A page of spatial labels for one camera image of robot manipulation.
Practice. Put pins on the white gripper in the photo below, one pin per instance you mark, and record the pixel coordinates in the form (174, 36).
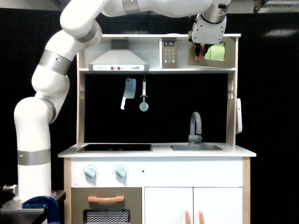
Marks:
(206, 33)

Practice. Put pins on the taupe microwave door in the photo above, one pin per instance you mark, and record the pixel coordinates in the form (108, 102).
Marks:
(218, 55)

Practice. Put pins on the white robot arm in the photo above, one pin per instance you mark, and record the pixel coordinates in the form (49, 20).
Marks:
(33, 115)

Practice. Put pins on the right white cabinet door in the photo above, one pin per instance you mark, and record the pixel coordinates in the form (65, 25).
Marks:
(219, 205)

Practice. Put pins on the white cabinet door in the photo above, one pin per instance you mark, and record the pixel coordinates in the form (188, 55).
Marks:
(219, 205)
(167, 205)

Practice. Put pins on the left white cabinet door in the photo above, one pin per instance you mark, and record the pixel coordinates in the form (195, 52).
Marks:
(167, 205)

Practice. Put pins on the taupe oven door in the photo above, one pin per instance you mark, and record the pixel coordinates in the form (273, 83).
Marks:
(128, 211)

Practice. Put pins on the microwave keypad panel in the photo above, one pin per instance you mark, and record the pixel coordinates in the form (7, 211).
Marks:
(169, 53)

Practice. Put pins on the white side-mounted object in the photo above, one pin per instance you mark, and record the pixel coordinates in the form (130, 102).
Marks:
(239, 117)

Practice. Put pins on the toy pizza cutter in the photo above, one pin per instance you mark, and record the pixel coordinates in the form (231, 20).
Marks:
(144, 105)

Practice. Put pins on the grey range hood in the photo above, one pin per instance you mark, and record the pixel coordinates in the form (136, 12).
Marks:
(118, 59)

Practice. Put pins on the toy cleaver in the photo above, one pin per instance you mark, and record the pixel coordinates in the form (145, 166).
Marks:
(129, 92)

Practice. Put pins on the grey toy faucet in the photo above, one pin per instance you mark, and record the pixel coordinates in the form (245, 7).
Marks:
(195, 129)

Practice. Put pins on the white wooden toy kitchen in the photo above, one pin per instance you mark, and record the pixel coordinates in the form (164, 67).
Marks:
(162, 167)

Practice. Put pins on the grey toy sink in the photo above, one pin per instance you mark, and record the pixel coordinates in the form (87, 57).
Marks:
(196, 148)

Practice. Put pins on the right mint knob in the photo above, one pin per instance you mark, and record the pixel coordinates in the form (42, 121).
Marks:
(120, 171)

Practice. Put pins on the mint knob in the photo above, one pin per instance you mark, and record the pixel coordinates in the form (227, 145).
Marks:
(120, 171)
(90, 172)

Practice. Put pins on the black toy stovetop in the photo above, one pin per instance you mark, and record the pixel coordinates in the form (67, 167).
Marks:
(119, 147)

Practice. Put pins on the left mint knob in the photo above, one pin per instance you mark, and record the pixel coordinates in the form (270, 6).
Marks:
(90, 172)

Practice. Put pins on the blue clamp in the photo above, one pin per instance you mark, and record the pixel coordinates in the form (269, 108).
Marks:
(46, 202)

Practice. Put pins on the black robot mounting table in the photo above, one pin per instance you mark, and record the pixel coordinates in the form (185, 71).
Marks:
(11, 211)

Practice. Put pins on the left orange cabinet handle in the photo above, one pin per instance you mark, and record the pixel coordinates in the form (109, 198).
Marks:
(187, 217)

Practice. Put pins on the orange cabinet handle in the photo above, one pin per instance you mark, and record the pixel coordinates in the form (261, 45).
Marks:
(187, 217)
(201, 219)

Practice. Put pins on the right orange cabinet handle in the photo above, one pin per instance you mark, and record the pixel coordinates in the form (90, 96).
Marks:
(201, 219)

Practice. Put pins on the orange oven handle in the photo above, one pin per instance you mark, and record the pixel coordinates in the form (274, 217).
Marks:
(105, 199)

